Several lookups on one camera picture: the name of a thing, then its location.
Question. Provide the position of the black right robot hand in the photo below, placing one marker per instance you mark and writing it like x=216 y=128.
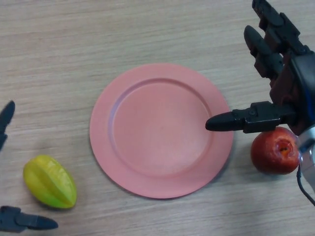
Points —
x=261 y=116

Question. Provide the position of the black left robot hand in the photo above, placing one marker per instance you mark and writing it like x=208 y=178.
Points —
x=24 y=220

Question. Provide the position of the red apple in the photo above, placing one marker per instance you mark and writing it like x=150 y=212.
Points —
x=268 y=155

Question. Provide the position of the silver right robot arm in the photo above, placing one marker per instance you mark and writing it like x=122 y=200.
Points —
x=308 y=152

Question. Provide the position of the pink round plate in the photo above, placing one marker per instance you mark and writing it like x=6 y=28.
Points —
x=161 y=130

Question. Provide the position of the yellow starfruit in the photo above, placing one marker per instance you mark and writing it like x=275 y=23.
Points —
x=50 y=183

